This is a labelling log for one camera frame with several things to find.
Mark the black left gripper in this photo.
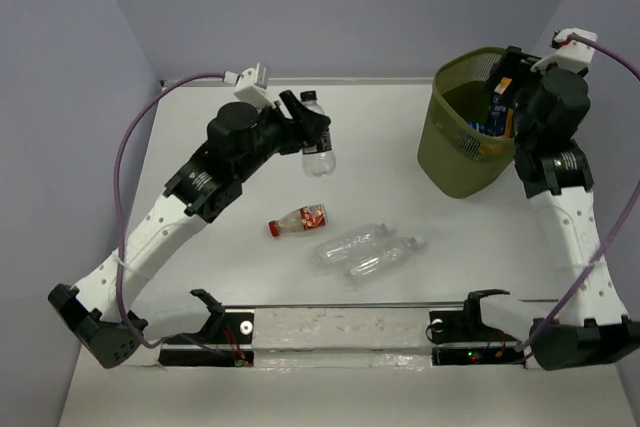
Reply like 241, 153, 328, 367
234, 91, 330, 182

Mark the small black cap bottle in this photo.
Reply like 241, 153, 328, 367
301, 90, 337, 178

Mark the orange juice bottle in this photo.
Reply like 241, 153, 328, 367
481, 77, 513, 154

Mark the blue label bottle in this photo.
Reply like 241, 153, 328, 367
469, 121, 493, 137

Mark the red cap red label bottle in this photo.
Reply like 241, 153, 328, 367
268, 204, 327, 237

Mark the clear bottle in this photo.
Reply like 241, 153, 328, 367
343, 235, 426, 286
311, 222, 397, 270

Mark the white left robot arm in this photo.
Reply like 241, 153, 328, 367
48, 91, 330, 369

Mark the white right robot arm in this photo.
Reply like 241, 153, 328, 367
460, 44, 639, 371

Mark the green mesh waste bin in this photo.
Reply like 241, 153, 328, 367
417, 47, 515, 199

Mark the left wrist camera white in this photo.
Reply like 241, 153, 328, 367
234, 63, 273, 110

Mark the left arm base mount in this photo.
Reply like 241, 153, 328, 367
158, 289, 255, 368

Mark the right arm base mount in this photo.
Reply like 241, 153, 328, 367
425, 289, 527, 368

